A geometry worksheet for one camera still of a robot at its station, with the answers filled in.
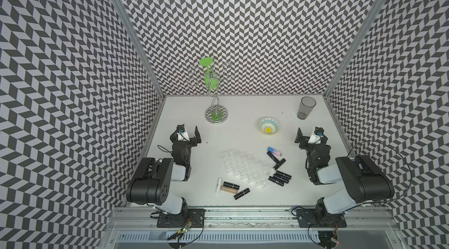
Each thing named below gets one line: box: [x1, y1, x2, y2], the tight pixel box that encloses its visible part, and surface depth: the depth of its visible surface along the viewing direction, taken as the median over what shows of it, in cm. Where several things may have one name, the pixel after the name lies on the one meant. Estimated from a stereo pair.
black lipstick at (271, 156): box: [266, 150, 280, 164], surface depth 93 cm
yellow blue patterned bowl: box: [258, 116, 281, 136], surface depth 103 cm
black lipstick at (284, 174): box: [275, 170, 292, 179], surface depth 86 cm
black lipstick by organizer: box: [273, 158, 286, 171], surface depth 89 cm
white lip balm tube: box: [215, 177, 223, 195], surface depth 82 cm
